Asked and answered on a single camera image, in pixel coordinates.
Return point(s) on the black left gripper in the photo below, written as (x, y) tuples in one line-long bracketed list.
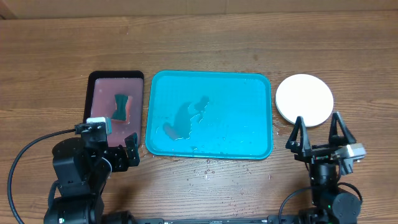
[(124, 160)]

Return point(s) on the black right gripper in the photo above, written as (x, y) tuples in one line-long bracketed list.
[(306, 150)]

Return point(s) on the pink white plate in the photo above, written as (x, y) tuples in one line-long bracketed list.
[(306, 96)]

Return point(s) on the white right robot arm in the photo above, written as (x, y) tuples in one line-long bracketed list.
[(333, 201)]

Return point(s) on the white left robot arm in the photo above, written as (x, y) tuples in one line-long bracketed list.
[(83, 166)]

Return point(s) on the teal plastic tray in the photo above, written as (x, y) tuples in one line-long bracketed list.
[(210, 114)]

